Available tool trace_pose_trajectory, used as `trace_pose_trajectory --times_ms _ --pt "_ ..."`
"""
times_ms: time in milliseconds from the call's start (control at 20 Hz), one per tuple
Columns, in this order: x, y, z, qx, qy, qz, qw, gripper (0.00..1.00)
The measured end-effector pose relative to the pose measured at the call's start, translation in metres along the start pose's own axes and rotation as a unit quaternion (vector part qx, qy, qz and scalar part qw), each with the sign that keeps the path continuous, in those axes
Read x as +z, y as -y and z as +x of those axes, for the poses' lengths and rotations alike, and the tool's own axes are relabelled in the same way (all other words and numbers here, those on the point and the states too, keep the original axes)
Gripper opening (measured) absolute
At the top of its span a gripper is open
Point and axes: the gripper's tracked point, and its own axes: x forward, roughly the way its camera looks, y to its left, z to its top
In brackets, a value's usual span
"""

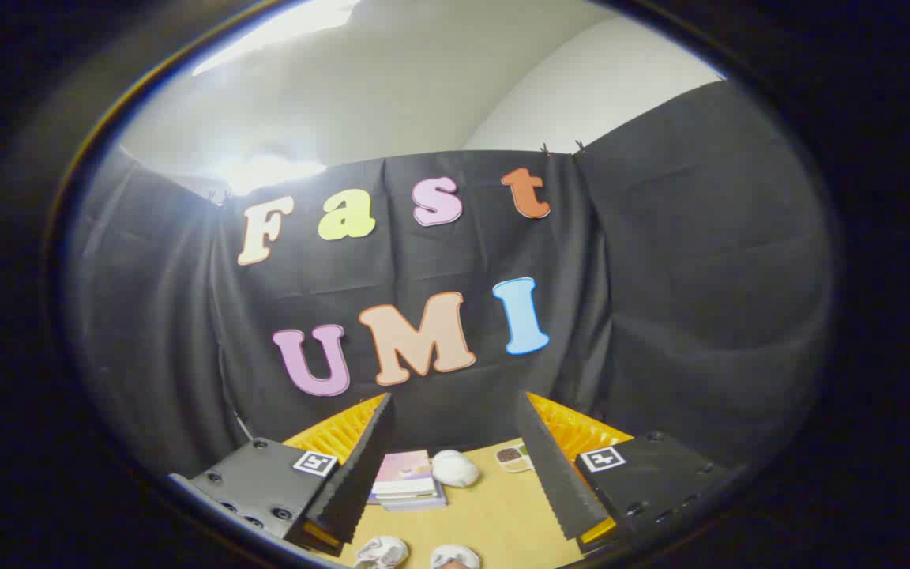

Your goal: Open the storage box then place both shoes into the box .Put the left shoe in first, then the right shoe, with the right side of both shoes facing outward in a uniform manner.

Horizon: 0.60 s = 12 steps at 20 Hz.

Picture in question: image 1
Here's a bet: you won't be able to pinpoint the thin black cable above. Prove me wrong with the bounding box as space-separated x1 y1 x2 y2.
216 344 254 442

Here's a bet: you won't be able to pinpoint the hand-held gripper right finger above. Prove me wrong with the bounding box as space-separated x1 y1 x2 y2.
515 390 740 554

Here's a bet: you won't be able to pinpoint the pink cover book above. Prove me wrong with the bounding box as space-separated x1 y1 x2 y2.
374 450 435 484

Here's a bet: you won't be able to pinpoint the white fluffy ball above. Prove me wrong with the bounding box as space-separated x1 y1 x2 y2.
431 450 480 488

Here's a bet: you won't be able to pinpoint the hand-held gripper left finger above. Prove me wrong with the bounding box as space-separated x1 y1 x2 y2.
169 393 394 558

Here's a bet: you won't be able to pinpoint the white shoe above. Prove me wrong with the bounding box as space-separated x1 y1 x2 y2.
430 545 482 569
354 536 410 569

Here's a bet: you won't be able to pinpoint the small sectioned palette tray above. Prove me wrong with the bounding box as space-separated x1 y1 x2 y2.
496 444 535 473

